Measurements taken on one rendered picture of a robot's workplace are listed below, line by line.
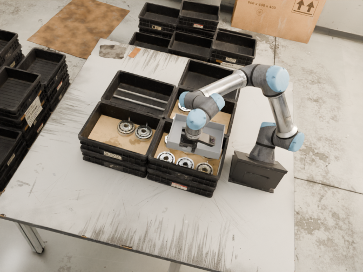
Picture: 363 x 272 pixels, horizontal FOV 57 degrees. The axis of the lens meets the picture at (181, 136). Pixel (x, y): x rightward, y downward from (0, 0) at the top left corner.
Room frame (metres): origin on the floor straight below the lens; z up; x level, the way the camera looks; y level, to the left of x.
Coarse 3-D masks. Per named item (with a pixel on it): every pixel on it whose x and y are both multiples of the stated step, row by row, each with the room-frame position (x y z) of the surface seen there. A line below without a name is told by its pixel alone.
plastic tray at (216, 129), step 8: (176, 120) 1.19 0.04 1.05; (184, 120) 1.19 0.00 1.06; (176, 128) 1.13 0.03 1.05; (208, 128) 1.18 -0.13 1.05; (216, 128) 1.18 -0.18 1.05; (224, 128) 1.16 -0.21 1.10; (176, 136) 1.08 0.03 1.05; (216, 136) 1.13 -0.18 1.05; (168, 144) 1.00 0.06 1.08; (176, 144) 1.00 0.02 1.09; (200, 144) 1.06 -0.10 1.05; (216, 144) 1.08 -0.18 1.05; (200, 152) 0.99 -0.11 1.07; (208, 152) 0.99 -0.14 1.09; (216, 152) 0.99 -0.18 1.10
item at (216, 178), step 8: (168, 120) 1.28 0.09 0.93; (160, 128) 1.22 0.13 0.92; (224, 136) 1.25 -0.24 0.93; (224, 152) 1.13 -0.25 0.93; (152, 160) 1.00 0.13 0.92; (160, 160) 1.00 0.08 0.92; (176, 168) 0.98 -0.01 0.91; (184, 168) 0.98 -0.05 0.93; (208, 176) 0.96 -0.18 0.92; (216, 176) 0.96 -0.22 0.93
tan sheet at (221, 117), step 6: (174, 108) 1.48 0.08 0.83; (174, 114) 1.43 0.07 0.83; (186, 114) 1.45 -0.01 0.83; (216, 114) 1.50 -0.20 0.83; (222, 114) 1.51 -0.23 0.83; (228, 114) 1.52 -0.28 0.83; (210, 120) 1.44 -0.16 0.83; (216, 120) 1.45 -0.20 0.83; (222, 120) 1.46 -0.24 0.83; (228, 120) 1.47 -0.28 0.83
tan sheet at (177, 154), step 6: (162, 138) 1.22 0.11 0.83; (162, 144) 1.18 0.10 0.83; (162, 150) 1.14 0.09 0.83; (168, 150) 1.15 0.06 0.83; (174, 150) 1.16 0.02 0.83; (222, 150) 1.22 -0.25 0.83; (156, 156) 1.09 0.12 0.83; (174, 156) 1.11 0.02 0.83; (180, 156) 1.12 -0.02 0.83; (186, 156) 1.13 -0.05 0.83; (192, 156) 1.14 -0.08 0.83; (198, 156) 1.15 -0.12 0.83; (198, 162) 1.10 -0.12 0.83; (210, 162) 1.12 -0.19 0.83; (216, 162) 1.12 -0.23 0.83; (216, 168) 1.08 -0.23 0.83; (216, 174) 1.04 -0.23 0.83
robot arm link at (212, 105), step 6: (198, 96) 1.05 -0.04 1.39; (204, 96) 1.04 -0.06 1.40; (210, 96) 1.02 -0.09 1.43; (216, 96) 1.02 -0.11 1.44; (198, 102) 1.01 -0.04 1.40; (204, 102) 0.99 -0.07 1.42; (210, 102) 0.99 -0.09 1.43; (216, 102) 0.99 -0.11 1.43; (222, 102) 1.01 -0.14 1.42; (204, 108) 0.95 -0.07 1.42; (210, 108) 0.96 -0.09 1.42; (216, 108) 0.97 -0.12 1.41; (210, 114) 0.94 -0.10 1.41
